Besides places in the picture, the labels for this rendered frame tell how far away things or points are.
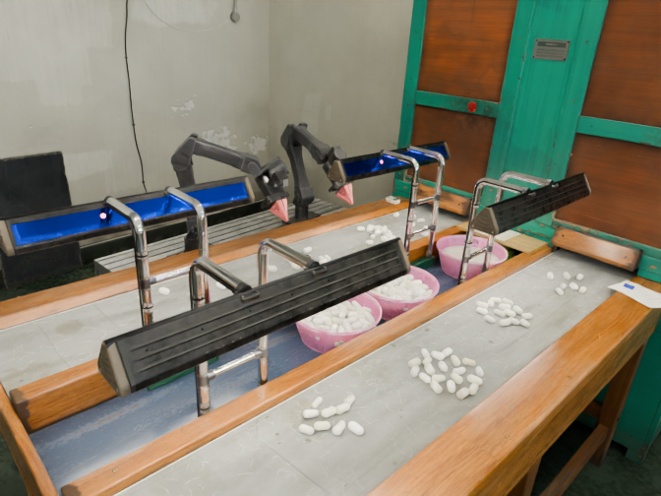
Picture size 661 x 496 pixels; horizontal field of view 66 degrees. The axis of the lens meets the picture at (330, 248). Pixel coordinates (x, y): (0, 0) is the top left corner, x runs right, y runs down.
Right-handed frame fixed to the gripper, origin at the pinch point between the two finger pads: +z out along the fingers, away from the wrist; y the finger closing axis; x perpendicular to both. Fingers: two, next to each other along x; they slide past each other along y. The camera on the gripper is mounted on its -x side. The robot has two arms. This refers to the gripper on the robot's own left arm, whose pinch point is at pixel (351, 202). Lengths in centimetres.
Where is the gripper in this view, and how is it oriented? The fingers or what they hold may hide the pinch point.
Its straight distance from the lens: 208.7
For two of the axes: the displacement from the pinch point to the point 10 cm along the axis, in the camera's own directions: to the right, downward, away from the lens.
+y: 7.3, -2.4, 6.4
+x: -4.9, 4.8, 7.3
